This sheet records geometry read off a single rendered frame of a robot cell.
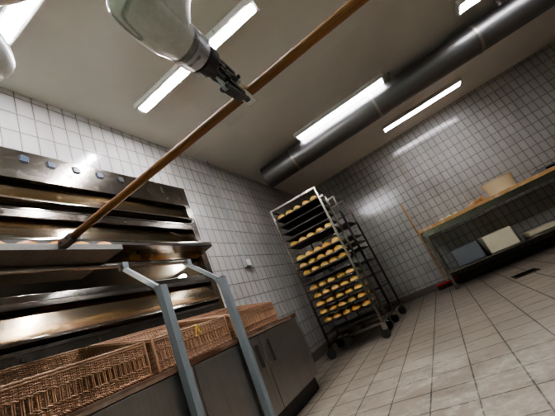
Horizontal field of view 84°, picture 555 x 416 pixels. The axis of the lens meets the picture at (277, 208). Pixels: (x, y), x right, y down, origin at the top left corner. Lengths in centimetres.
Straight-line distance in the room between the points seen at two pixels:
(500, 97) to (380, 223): 271
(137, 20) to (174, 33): 7
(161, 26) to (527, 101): 592
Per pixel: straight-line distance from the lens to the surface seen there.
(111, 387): 152
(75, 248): 159
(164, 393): 159
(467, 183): 583
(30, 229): 222
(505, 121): 614
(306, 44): 93
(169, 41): 73
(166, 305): 162
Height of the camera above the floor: 58
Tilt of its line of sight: 18 degrees up
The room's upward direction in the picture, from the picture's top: 24 degrees counter-clockwise
